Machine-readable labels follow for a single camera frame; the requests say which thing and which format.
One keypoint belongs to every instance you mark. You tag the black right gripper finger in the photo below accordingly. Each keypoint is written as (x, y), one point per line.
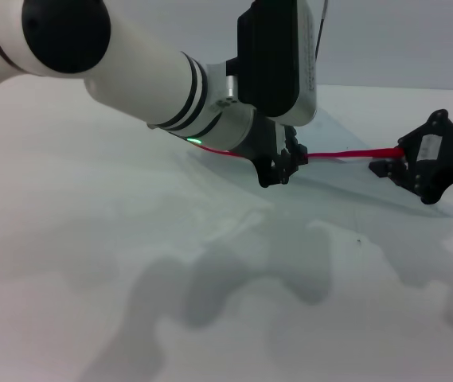
(425, 127)
(425, 190)

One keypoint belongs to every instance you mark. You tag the black vertical pole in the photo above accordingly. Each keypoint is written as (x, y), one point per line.
(321, 28)

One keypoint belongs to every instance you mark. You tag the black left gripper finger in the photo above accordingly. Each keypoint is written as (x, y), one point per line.
(293, 157)
(269, 173)

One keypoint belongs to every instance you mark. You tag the clear document bag red zipper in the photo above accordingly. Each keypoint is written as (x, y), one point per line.
(345, 154)

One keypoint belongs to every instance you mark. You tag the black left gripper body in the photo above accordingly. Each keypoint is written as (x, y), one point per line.
(264, 139)

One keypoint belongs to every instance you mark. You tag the black silver left wrist housing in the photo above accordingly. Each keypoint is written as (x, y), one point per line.
(270, 59)

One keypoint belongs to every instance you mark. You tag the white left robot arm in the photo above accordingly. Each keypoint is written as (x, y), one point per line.
(138, 75)

